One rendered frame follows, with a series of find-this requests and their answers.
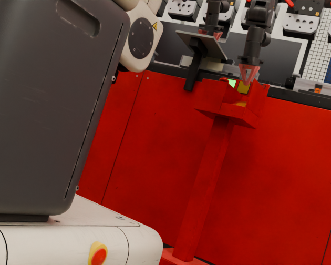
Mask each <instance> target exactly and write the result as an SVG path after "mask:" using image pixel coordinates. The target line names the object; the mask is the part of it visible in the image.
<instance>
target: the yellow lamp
mask: <svg viewBox="0 0 331 265"><path fill-rule="evenodd" d="M249 86H250V83H249V84H248V86H247V85H244V84H243V82H242V81H240V83H239V86H238V88H237V91H238V92H239V93H244V94H247V92H248V89H249Z"/></svg>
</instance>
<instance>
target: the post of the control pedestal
mask: <svg viewBox="0 0 331 265"><path fill-rule="evenodd" d="M234 124H235V122H233V121H232V120H230V119H228V118H223V117H219V116H215V119H214V122H213V125H212V128H211V131H210V135H209V138H208V142H207V144H206V147H205V151H204V154H203V157H202V160H201V164H200V167H199V171H198V174H197V176H196V180H195V183H194V186H193V189H192V192H191V196H190V199H189V203H188V206H187V209H186V212H185V215H184V218H183V222H182V225H181V228H180V231H179V235H178V238H177V241H176V244H175V247H174V251H173V254H172V256H174V257H176V258H178V259H180V260H182V261H184V262H189V261H193V258H194V255H195V251H196V248H197V245H198V242H199V238H200V235H201V232H202V229H203V225H204V222H205V219H206V216H207V213H208V209H209V206H210V203H211V199H212V196H213V193H214V190H215V186H216V183H217V180H218V177H219V173H220V170H221V167H222V164H223V160H224V157H225V153H226V150H227V147H228V144H229V141H230V138H231V134H232V131H233V127H234Z"/></svg>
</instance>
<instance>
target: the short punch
mask: <svg viewBox="0 0 331 265"><path fill-rule="evenodd" d="M218 25H219V26H224V28H223V29H220V31H221V32H223V34H222V35H221V37H220V38H219V40H218V42H221V43H226V40H227V38H228V36H229V32H230V29H231V24H226V23H218ZM208 35H209V36H213V35H214V32H208Z"/></svg>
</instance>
